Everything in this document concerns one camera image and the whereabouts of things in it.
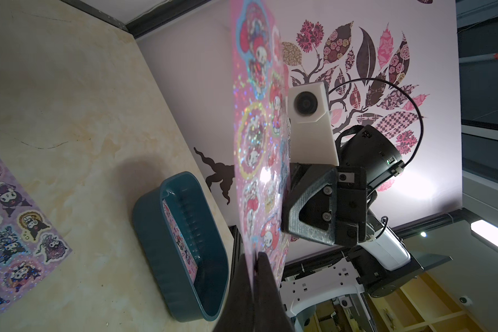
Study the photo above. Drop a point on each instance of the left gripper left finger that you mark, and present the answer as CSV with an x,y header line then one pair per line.
x,y
238,313

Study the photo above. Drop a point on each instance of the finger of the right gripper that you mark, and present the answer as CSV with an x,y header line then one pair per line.
x,y
309,207

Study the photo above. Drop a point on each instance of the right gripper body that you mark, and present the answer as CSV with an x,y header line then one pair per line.
x,y
351,213

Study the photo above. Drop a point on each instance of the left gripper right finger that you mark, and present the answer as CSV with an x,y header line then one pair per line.
x,y
269,311

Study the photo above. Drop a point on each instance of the teal plastic storage box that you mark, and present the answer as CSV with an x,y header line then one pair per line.
x,y
186,301

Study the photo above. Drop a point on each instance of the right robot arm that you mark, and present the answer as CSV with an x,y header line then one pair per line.
x,y
381,264

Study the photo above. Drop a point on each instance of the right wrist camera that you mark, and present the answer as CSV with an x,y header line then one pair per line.
x,y
311,120

